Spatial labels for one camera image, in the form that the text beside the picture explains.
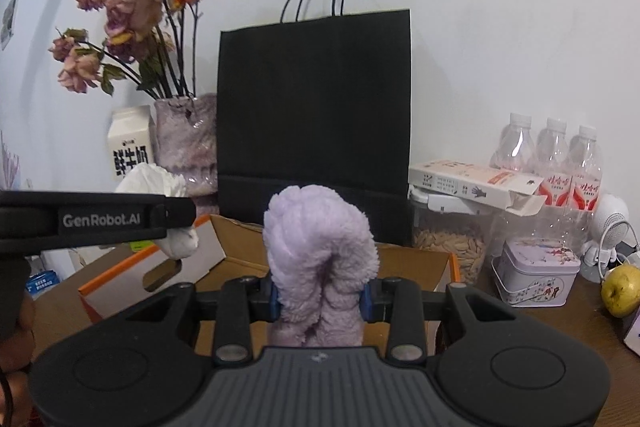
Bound purple fluffy headband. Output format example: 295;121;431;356
262;185;380;348

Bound white cloth sock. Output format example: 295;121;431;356
115;164;198;260

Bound person's left hand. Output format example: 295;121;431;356
1;293;36;426

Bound red cardboard box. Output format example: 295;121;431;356
77;213;461;358

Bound clear jar with seeds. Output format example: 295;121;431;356
409;186;494;285

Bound milk carton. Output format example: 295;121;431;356
107;105;155;180

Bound white pink flat carton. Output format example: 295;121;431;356
408;160;547;217

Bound small white tin box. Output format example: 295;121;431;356
490;239;580;308

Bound purple textured vase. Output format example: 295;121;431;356
154;93;218;197

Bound black paper bag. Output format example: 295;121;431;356
216;0;411;246

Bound dried pink roses bouquet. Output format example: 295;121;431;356
49;0;203;101

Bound middle water bottle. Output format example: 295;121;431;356
534;118;572;207

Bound yellow green apple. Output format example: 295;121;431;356
601;263;640;319

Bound white round desk device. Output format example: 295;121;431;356
579;193;630;283

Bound right water bottle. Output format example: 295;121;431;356
567;126;603;211

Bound purple tissue pack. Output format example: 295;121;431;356
623;308;640;355

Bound wall poster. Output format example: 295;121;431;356
1;0;18;51

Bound white charger cables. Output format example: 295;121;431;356
594;220;640;278

